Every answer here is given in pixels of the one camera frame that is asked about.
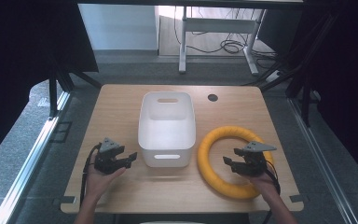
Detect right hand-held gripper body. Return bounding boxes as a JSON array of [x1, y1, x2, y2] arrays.
[[232, 141, 278, 178]]

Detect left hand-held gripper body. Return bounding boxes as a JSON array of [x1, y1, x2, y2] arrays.
[[93, 137, 122, 175]]

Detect yellow foam ring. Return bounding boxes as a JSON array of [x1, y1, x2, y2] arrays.
[[197, 125, 275, 201]]

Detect person's left hand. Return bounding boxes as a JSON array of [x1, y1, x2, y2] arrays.
[[85, 164, 127, 203]]

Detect person's right hand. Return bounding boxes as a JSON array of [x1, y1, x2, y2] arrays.
[[247, 173, 280, 201]]

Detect white plastic basket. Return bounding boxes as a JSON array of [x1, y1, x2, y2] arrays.
[[137, 91, 197, 169]]

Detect white power strip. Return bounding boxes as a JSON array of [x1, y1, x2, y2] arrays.
[[265, 70, 283, 84]]

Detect black metal stand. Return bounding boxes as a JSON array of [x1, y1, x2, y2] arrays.
[[48, 60, 103, 119], [241, 12, 343, 128]]

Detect black curtain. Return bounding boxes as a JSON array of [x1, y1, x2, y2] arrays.
[[0, 0, 100, 171], [257, 0, 358, 189]]

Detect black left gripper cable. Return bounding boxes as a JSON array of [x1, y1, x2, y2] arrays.
[[79, 142, 103, 208]]

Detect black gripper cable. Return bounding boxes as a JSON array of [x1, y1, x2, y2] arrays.
[[79, 142, 103, 208], [261, 160, 282, 224]]

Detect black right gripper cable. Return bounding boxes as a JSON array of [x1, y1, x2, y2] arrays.
[[261, 160, 282, 224]]

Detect silver metal rail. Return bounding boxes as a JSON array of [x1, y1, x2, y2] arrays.
[[287, 91, 358, 224], [0, 91, 73, 224]]

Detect black floor cables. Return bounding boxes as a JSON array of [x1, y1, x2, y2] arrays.
[[172, 6, 279, 70]]

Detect white metal desk frame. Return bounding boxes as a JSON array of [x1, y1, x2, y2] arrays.
[[178, 6, 267, 77]]

